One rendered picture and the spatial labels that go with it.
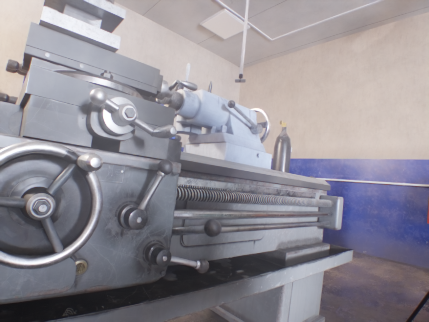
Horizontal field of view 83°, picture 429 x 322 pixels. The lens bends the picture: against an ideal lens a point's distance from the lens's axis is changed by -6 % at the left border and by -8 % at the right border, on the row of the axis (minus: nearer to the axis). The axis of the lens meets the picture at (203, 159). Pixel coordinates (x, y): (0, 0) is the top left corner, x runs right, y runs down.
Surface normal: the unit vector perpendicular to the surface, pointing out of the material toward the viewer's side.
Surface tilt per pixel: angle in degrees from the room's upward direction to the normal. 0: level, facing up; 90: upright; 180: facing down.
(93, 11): 180
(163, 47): 90
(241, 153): 90
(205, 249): 90
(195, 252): 90
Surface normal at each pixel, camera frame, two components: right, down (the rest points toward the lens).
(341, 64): -0.76, -0.14
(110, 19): -0.11, 0.99
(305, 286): 0.65, 0.01
